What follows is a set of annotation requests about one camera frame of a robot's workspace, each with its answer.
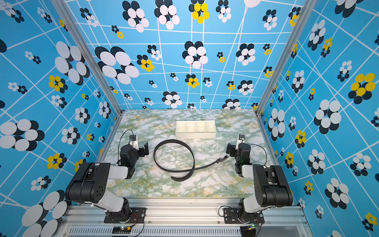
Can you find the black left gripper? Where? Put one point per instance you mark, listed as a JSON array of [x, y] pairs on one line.
[[146, 148]]

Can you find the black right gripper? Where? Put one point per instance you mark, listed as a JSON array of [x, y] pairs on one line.
[[233, 147]]

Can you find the black leather belt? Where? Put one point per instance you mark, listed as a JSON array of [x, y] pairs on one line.
[[178, 159]]

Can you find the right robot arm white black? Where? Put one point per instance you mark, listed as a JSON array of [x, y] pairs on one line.
[[271, 188]]

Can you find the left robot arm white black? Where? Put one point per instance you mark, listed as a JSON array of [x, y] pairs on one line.
[[89, 185]]

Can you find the white compartment storage box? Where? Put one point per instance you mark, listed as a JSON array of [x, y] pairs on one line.
[[195, 129]]

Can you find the right green circuit board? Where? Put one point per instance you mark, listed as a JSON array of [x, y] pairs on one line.
[[248, 231]]

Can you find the green circuit board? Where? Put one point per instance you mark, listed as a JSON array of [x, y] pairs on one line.
[[120, 230], [248, 231]]

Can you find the left green circuit board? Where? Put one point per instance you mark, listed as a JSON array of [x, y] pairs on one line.
[[120, 230]]

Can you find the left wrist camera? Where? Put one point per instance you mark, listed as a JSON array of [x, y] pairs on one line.
[[132, 138]]

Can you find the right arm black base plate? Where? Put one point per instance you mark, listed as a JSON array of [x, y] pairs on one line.
[[233, 216]]

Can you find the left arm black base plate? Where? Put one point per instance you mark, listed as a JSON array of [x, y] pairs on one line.
[[134, 215]]

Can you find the aluminium front frame rail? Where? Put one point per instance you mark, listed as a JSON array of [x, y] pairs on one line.
[[184, 217]]

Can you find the left aluminium corner post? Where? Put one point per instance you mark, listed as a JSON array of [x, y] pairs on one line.
[[77, 36]]

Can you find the aluminium corner post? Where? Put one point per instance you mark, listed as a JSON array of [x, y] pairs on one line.
[[77, 36], [292, 40]]

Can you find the right aluminium corner post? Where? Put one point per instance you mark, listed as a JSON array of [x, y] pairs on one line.
[[292, 40]]

